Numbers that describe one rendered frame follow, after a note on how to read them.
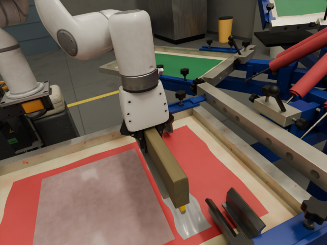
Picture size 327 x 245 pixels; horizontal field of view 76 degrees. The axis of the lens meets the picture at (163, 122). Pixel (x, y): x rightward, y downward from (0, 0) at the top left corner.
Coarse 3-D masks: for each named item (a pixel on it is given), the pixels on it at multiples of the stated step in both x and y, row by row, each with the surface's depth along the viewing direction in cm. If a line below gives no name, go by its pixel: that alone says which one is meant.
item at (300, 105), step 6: (294, 102) 69; (300, 102) 69; (306, 102) 68; (300, 108) 66; (306, 108) 65; (312, 108) 65; (306, 114) 65; (312, 114) 67; (270, 120) 62; (282, 126) 64; (288, 126) 65
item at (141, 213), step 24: (192, 168) 61; (216, 168) 60; (144, 192) 56; (192, 192) 54; (216, 192) 53; (240, 192) 53; (72, 216) 52; (96, 216) 52; (120, 216) 51; (144, 216) 50; (168, 216) 49; (24, 240) 48; (48, 240) 48; (72, 240) 47; (96, 240) 47; (120, 240) 46; (144, 240) 45; (168, 240) 45; (192, 240) 44
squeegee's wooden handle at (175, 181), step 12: (144, 132) 48; (156, 132) 47; (156, 144) 43; (156, 156) 42; (168, 156) 40; (156, 168) 46; (168, 168) 38; (180, 168) 37; (168, 180) 37; (180, 180) 35; (168, 192) 41; (180, 192) 37; (180, 204) 39
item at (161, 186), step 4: (136, 140) 56; (140, 148) 53; (144, 152) 51; (144, 156) 50; (148, 156) 50; (148, 160) 49; (148, 164) 48; (152, 164) 48; (152, 168) 47; (152, 172) 46; (156, 172) 46; (156, 176) 45; (156, 180) 44; (160, 180) 44; (156, 184) 44; (160, 184) 43; (160, 188) 42; (164, 188) 42; (160, 192) 42; (164, 192) 41; (164, 196) 41; (168, 196) 41
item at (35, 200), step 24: (168, 144) 72; (192, 144) 70; (72, 168) 67; (96, 168) 66; (120, 168) 65; (144, 168) 63; (24, 192) 61; (48, 192) 60; (72, 192) 59; (96, 192) 58; (120, 192) 57; (24, 216) 54; (48, 216) 53; (0, 240) 49
